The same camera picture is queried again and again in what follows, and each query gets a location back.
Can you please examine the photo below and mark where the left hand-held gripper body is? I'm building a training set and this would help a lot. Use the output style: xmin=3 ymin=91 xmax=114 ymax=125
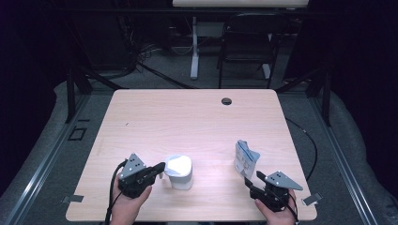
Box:
xmin=117 ymin=152 xmax=157 ymax=200

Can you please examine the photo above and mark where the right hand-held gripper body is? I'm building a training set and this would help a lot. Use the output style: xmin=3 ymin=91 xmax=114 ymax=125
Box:
xmin=249 ymin=170 xmax=304 ymax=213

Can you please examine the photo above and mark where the clear jug with white lid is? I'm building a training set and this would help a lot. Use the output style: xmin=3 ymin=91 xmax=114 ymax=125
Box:
xmin=161 ymin=154 xmax=194 ymax=191

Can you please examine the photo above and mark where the blue and white milk pouch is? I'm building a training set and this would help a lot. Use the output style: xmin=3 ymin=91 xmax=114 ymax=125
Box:
xmin=233 ymin=139 xmax=262 ymax=181

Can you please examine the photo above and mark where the person's right hand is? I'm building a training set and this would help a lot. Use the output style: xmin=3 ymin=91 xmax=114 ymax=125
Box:
xmin=254 ymin=192 xmax=299 ymax=223

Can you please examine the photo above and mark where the person's left hand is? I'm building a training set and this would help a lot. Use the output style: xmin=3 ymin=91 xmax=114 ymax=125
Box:
xmin=110 ymin=172 xmax=154 ymax=221

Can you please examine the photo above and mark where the black metal stand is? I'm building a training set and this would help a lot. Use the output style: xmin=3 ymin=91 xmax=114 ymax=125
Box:
xmin=64 ymin=66 xmax=130 ymax=125
xmin=275 ymin=66 xmax=333 ymax=128

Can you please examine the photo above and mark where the white desk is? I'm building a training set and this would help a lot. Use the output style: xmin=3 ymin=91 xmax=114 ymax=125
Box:
xmin=172 ymin=0 xmax=310 ymax=81

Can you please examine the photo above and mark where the black folding chair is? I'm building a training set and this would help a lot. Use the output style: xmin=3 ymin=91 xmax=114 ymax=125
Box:
xmin=217 ymin=12 xmax=291 ymax=90

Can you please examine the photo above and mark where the dark curtain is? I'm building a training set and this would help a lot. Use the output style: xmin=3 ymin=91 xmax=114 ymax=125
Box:
xmin=329 ymin=0 xmax=398 ymax=201
xmin=0 ymin=0 xmax=69 ymax=200

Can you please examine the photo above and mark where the left hand-held gripper black cable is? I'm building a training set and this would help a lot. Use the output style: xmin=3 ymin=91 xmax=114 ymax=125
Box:
xmin=104 ymin=159 xmax=129 ymax=225

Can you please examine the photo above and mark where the hand-held gripper black cable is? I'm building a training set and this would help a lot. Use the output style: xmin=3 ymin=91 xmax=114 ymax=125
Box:
xmin=285 ymin=190 xmax=300 ymax=225
xmin=104 ymin=159 xmax=129 ymax=225

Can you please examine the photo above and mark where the right hand-held gripper black cable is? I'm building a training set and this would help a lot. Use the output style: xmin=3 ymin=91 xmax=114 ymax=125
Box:
xmin=285 ymin=190 xmax=300 ymax=225

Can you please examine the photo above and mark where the grey metal bracket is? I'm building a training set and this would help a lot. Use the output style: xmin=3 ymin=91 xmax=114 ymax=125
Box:
xmin=301 ymin=191 xmax=324 ymax=207
xmin=61 ymin=194 xmax=85 ymax=204

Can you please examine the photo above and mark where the thin black floor cable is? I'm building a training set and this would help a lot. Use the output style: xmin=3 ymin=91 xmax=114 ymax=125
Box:
xmin=284 ymin=116 xmax=319 ymax=182

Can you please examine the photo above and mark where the aluminium floor rail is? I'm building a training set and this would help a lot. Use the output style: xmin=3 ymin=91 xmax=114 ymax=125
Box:
xmin=2 ymin=93 xmax=92 ymax=225
xmin=308 ymin=93 xmax=382 ymax=225

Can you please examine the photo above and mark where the thick black floor cable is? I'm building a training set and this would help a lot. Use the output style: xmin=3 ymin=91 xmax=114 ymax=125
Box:
xmin=135 ymin=60 xmax=196 ymax=90

